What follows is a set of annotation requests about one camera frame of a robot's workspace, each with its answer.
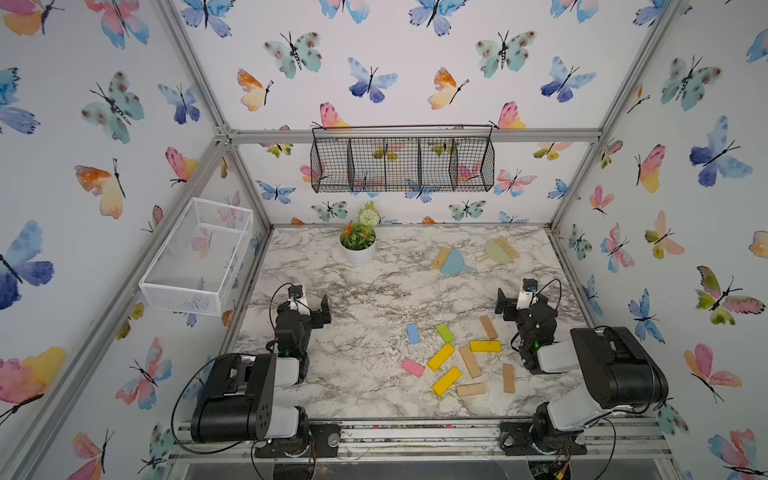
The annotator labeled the green block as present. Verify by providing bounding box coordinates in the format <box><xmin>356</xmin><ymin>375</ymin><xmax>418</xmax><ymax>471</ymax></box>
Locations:
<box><xmin>436</xmin><ymin>324</ymin><xmax>455</xmax><ymax>344</ymax></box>

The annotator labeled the yellow block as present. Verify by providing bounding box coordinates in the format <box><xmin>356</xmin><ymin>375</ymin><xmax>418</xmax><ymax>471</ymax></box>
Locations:
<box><xmin>469</xmin><ymin>340</ymin><xmax>503</xmax><ymax>353</ymax></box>
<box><xmin>432</xmin><ymin>367</ymin><xmax>462</xmax><ymax>397</ymax></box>
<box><xmin>427</xmin><ymin>343</ymin><xmax>455</xmax><ymax>372</ymax></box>

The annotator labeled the blue block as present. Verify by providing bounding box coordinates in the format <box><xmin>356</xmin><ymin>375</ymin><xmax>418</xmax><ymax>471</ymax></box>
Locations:
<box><xmin>406</xmin><ymin>324</ymin><xmax>420</xmax><ymax>345</ymax></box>

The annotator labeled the pink block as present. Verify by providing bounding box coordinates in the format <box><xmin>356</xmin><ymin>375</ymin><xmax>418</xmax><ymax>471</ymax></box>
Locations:
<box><xmin>402</xmin><ymin>359</ymin><xmax>425</xmax><ymax>378</ymax></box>

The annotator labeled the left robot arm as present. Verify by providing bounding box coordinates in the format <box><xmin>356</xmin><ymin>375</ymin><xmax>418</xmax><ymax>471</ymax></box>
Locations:
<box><xmin>190</xmin><ymin>296</ymin><xmax>332</xmax><ymax>458</ymax></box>

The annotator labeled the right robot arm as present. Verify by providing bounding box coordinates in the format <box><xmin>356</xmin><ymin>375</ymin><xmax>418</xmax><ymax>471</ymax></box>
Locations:
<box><xmin>495</xmin><ymin>289</ymin><xmax>669</xmax><ymax>456</ymax></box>

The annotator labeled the wooden block top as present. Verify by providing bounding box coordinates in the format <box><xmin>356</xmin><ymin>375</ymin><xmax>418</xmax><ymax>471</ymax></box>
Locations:
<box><xmin>480</xmin><ymin>315</ymin><xmax>499</xmax><ymax>340</ymax></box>

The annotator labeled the wooden block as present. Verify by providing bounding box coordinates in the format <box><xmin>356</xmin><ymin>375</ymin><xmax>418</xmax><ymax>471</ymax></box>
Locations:
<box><xmin>456</xmin><ymin>383</ymin><xmax>486</xmax><ymax>398</ymax></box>
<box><xmin>459</xmin><ymin>346</ymin><xmax>482</xmax><ymax>379</ymax></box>
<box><xmin>503</xmin><ymin>364</ymin><xmax>516</xmax><ymax>394</ymax></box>
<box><xmin>480</xmin><ymin>315</ymin><xmax>499</xmax><ymax>340</ymax></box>

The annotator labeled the wooden block right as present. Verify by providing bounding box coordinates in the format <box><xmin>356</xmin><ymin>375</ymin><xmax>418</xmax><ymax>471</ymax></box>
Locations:
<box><xmin>503</xmin><ymin>364</ymin><xmax>516</xmax><ymax>394</ymax></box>

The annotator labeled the blue hand brush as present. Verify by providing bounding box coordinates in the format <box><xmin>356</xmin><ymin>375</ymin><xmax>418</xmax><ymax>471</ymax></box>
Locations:
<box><xmin>431</xmin><ymin>247</ymin><xmax>466</xmax><ymax>276</ymax></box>

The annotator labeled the potted plant white pot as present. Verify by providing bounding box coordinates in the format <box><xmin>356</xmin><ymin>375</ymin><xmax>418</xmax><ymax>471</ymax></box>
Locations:
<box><xmin>339</xmin><ymin>201</ymin><xmax>381</xmax><ymax>267</ymax></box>

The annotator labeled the wooden block centre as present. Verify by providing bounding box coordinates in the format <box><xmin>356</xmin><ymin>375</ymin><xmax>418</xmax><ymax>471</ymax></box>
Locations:
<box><xmin>459</xmin><ymin>346</ymin><xmax>482</xmax><ymax>379</ymax></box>

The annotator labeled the wooden block bottom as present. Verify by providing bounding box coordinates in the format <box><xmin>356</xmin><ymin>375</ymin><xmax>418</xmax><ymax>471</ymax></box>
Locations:
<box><xmin>456</xmin><ymin>383</ymin><xmax>486</xmax><ymax>398</ymax></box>

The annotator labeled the white mesh wall basket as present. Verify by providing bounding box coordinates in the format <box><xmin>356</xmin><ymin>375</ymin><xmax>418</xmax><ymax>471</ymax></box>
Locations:
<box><xmin>139</xmin><ymin>197</ymin><xmax>253</xmax><ymax>316</ymax></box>

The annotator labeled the black wire wall basket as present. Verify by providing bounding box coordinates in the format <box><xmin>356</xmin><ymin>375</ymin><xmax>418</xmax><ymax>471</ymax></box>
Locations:
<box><xmin>303</xmin><ymin>125</ymin><xmax>495</xmax><ymax>194</ymax></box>

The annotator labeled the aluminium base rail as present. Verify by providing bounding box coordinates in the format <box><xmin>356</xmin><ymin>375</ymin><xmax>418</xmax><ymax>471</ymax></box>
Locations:
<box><xmin>169</xmin><ymin>417</ymin><xmax>672</xmax><ymax>464</ymax></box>

